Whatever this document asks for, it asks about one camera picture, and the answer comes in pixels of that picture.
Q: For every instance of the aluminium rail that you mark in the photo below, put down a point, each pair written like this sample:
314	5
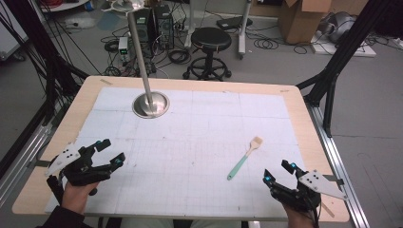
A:
22	158
345	177

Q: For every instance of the black table clamp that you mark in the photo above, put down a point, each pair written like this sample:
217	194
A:
39	163
335	180

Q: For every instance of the black round stool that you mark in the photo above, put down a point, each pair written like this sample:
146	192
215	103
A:
210	39

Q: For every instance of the black computer tower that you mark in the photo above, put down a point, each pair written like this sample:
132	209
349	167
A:
143	25
164	27

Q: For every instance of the white grid mat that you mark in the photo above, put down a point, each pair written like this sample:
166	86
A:
190	142

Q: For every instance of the black metal frame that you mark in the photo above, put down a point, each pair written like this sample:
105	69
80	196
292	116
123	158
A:
335	63
50	72

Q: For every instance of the small grey power unit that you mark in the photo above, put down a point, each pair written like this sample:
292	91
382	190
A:
123	47

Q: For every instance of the person's right hand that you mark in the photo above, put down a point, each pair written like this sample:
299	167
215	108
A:
299	218

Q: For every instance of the white flat board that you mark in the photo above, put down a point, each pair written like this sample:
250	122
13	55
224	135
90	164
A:
358	50

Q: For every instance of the flat black device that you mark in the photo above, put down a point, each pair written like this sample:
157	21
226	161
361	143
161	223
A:
233	22

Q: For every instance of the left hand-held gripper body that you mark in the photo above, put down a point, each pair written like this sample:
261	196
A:
79	172

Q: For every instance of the person's left hand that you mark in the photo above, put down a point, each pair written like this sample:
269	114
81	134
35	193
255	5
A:
75	196

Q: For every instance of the metal stand with round base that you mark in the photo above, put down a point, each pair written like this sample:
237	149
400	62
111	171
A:
141	57

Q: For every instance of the cardboard box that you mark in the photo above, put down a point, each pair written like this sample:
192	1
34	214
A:
299	22

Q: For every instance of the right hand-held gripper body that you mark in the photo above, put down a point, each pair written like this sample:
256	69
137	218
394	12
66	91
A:
313	185

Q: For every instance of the strip of tan tape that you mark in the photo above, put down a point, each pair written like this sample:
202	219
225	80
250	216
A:
106	82

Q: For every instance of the grey rounded device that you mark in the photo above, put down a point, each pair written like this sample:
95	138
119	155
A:
340	27

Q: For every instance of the white round table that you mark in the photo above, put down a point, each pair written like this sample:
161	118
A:
63	5

